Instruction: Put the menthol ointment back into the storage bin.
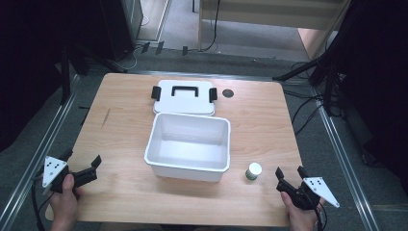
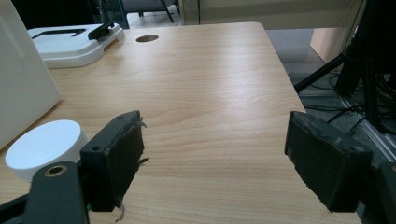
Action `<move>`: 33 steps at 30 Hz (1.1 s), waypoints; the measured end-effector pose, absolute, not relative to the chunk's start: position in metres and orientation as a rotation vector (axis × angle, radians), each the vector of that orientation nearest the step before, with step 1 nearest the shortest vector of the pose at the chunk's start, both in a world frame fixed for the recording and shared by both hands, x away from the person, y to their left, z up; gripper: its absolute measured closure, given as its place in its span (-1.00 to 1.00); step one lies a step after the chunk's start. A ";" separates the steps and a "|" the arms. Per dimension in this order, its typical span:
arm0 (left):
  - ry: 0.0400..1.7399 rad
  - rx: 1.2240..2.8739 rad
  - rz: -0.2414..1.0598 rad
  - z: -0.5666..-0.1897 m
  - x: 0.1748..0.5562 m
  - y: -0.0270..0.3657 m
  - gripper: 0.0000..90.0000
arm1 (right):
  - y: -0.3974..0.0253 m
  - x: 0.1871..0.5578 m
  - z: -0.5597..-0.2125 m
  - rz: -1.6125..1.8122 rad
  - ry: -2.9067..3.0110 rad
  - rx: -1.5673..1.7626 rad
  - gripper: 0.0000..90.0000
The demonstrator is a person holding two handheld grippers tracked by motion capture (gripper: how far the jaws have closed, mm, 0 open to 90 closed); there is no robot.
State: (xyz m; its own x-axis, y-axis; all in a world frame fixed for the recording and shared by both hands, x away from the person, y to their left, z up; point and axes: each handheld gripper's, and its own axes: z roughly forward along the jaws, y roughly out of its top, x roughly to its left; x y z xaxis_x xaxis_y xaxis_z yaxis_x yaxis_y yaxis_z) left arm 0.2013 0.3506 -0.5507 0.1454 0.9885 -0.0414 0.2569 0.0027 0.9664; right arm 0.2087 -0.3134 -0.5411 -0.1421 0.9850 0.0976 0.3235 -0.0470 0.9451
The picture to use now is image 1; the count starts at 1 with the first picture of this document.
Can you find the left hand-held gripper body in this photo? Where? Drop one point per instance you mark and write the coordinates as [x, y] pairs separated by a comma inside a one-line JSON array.
[[53, 170]]

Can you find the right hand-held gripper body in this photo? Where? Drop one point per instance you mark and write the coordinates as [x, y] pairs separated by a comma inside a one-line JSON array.
[[317, 189]]

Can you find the small white green-label bottle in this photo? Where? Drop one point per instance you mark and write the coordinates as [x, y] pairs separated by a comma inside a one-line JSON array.
[[254, 170]]

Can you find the white plastic storage box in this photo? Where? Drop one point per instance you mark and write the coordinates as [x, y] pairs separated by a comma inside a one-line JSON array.
[[189, 150]]

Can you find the person's right hand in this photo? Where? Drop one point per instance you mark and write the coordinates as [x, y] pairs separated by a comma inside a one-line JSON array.
[[301, 219]]

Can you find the person's left hand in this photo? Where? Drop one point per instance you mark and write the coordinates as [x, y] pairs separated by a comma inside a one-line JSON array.
[[65, 205]]

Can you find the black round table grommet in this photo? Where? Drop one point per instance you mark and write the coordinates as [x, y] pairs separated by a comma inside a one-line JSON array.
[[228, 93]]

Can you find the dark curtain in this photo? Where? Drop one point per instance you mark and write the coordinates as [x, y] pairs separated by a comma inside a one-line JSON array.
[[25, 64]]

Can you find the black slanted stand leg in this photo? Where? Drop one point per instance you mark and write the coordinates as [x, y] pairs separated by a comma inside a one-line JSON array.
[[298, 69]]

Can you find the black tape strip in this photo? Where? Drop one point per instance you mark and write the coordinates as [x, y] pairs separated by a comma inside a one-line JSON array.
[[145, 47], [184, 50], [159, 47]]

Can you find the black cabinet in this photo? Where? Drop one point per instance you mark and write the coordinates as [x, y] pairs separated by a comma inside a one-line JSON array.
[[112, 25]]

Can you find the light wooden furniture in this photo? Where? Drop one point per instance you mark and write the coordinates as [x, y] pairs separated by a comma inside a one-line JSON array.
[[272, 12]]

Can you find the aluminium floor rail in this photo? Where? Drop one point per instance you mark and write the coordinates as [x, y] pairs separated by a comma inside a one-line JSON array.
[[346, 166], [38, 160]]

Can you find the black upright stand post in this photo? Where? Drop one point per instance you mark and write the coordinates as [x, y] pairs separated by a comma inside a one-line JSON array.
[[65, 80]]

